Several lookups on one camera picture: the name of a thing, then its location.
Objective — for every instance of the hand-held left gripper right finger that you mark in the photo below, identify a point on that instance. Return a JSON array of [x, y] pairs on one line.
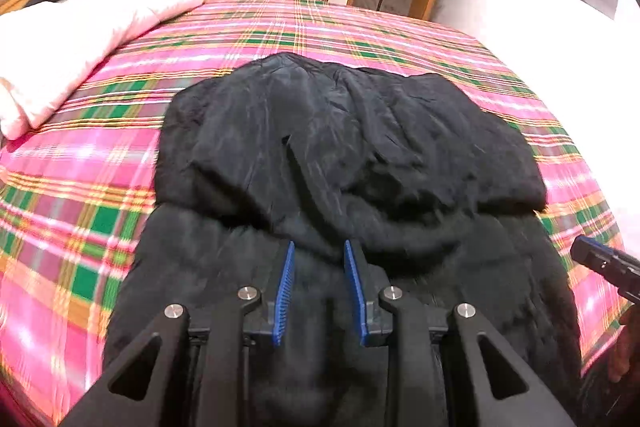
[[356, 292]]

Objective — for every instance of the black puffer jacket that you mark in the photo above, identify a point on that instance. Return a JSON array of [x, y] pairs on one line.
[[350, 167]]

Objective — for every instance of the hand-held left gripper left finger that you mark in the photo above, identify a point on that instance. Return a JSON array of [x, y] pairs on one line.
[[285, 292]]

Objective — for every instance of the person's right hand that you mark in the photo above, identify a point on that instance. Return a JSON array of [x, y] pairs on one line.
[[625, 347]]

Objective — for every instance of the pink plaid bed sheet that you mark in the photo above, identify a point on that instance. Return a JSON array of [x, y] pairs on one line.
[[75, 187]]

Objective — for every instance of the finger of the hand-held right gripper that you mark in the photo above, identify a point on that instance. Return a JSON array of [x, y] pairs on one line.
[[607, 264]]

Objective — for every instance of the white folded quilt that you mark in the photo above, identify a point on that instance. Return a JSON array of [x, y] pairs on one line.
[[75, 37]]

